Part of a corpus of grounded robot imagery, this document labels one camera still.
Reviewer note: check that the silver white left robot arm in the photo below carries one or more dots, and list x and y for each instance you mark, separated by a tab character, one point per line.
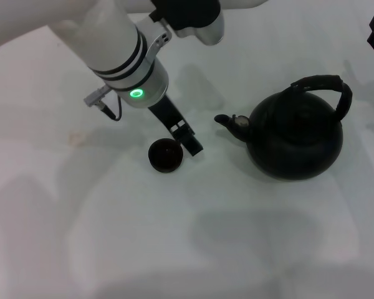
112	37

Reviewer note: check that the small dark round teacup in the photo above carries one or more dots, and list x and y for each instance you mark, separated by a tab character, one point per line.
165	155

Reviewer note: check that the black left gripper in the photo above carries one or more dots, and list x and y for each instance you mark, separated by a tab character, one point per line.
166	112

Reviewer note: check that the black round teapot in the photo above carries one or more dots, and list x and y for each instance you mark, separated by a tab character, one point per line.
296	149

